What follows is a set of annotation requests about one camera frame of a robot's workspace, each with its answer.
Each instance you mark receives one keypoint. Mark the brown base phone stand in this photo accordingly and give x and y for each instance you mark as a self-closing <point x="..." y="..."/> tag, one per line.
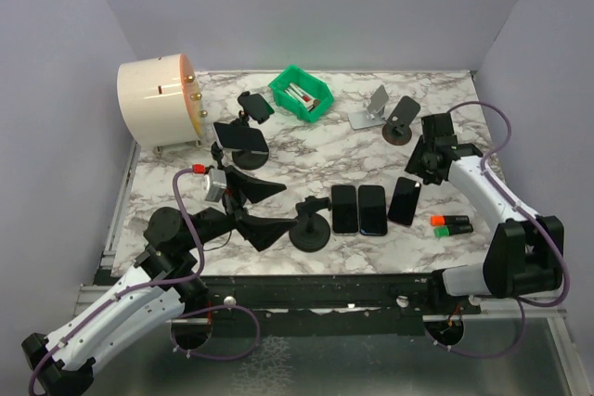
<point x="396" y="131"/>

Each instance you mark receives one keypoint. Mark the green cap marker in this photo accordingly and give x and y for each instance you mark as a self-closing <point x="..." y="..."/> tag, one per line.
<point x="452" y="230"/>

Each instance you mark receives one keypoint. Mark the white cylindrical drum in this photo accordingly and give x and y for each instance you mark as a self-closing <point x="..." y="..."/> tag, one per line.
<point x="160" y="101"/>

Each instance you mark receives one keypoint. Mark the silver folding phone stand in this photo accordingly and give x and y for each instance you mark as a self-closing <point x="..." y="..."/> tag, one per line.
<point x="373" y="114"/>

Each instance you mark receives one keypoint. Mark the green plastic bin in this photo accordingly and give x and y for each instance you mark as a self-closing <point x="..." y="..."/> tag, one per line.
<point x="302" y="94"/>

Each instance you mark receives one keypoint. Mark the black front mounting rail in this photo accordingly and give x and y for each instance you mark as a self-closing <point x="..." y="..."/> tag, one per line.
<point x="323" y="305"/>

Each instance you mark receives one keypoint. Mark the black front phone stand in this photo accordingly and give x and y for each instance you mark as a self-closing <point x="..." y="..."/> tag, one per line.
<point x="218" y="156"/>

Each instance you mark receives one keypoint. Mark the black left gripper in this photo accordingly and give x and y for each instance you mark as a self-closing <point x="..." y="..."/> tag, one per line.
<point x="263" y="231"/>

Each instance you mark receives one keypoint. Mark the black phone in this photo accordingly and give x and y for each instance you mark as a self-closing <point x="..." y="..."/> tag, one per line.
<point x="372" y="210"/>

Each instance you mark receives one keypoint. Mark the purple case phone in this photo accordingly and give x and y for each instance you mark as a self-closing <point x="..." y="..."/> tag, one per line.
<point x="404" y="201"/>

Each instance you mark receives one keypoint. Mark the orange cap marker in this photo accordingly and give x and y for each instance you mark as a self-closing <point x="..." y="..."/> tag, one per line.
<point x="442" y="220"/>

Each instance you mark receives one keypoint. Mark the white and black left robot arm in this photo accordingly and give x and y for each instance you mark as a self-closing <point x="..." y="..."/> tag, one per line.
<point x="163" y="283"/>

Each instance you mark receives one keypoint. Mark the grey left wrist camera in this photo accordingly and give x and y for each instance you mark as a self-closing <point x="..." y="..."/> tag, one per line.
<point x="214" y="185"/>

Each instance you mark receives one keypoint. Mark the black round base phone stand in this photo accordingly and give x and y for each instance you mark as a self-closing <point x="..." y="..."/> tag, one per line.
<point x="312" y="232"/>

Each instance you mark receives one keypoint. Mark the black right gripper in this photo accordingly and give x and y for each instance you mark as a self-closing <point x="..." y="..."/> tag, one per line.
<point x="415" y="164"/>

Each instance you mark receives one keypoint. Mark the black clamp phone stand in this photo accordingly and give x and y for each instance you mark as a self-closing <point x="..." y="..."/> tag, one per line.
<point x="256" y="108"/>

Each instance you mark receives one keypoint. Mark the phone on front stand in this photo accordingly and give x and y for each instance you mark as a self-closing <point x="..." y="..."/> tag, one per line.
<point x="235" y="137"/>

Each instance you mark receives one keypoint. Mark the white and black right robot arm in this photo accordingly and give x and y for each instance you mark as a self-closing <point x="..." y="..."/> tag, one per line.
<point x="525" y="252"/>

